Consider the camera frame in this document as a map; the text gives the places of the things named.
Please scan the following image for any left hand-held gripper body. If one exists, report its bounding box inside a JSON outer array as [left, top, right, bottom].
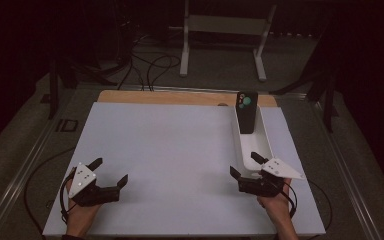
[[68, 162, 121, 208]]

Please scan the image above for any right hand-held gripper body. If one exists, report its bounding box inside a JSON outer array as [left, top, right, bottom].
[[238, 157, 304, 198]]

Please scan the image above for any white plastic bin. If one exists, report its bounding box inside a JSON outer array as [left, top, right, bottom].
[[231, 99, 276, 180]]

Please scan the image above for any black phone case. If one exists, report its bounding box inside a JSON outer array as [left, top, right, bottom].
[[235, 91, 259, 135]]

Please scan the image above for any person's right hand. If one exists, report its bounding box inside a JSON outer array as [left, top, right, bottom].
[[257, 178, 293, 221]]

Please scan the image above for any person's left hand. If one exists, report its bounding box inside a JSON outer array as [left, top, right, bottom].
[[65, 179, 102, 234]]

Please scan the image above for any white table board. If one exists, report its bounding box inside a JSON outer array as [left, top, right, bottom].
[[42, 101, 327, 238]]

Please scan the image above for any black metal stand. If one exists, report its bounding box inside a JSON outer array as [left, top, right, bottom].
[[48, 59, 118, 120], [269, 63, 340, 134]]

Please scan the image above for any white metal stand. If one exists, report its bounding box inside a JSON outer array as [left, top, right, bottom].
[[179, 0, 278, 83]]

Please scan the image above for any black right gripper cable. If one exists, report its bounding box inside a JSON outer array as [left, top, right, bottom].
[[281, 179, 333, 232]]

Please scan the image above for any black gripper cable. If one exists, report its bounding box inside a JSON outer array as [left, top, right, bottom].
[[24, 146, 78, 236], [281, 179, 333, 232]]

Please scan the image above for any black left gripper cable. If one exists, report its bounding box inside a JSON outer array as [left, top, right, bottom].
[[24, 146, 78, 236]]

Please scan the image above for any silver metal floor frame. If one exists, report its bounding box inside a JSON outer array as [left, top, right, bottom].
[[0, 83, 383, 240]]

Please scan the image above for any black floor cable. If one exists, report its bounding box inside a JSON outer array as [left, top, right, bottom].
[[116, 33, 148, 92], [145, 54, 182, 92]]

